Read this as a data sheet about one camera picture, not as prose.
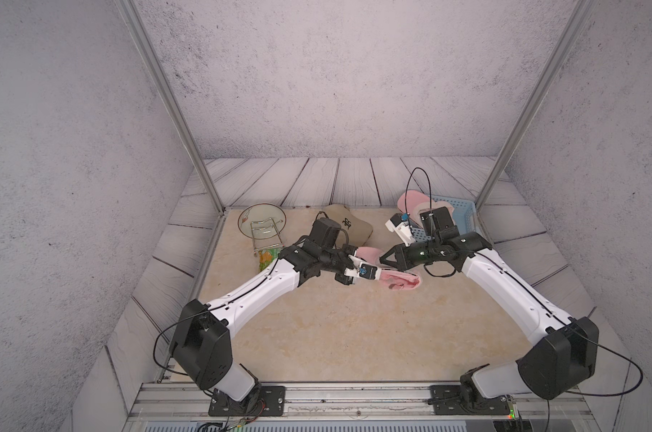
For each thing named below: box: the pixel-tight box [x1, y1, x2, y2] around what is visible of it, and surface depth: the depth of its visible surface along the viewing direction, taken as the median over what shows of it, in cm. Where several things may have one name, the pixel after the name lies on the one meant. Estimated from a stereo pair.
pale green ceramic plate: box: [237, 202, 288, 240], surface depth 103 cm
